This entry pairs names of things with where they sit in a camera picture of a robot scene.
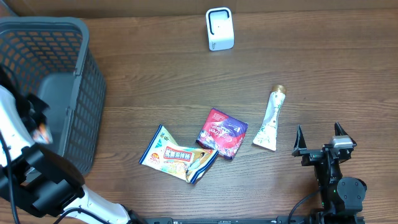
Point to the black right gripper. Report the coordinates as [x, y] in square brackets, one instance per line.
[311, 155]

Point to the white tube with gold cap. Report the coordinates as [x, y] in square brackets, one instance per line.
[266, 137]

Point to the red purple pad packet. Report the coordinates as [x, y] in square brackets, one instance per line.
[223, 133]

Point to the yellow snack packet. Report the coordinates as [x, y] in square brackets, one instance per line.
[186, 163]

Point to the small orange white tissue pack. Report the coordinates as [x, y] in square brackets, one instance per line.
[42, 134]

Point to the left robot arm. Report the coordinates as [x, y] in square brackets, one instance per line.
[38, 180]

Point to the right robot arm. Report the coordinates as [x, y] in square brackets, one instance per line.
[342, 197]

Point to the white barcode scanner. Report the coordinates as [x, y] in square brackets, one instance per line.
[219, 24]

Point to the dark grey plastic basket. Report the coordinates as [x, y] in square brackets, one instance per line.
[49, 57]

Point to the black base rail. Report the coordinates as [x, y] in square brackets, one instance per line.
[276, 220]

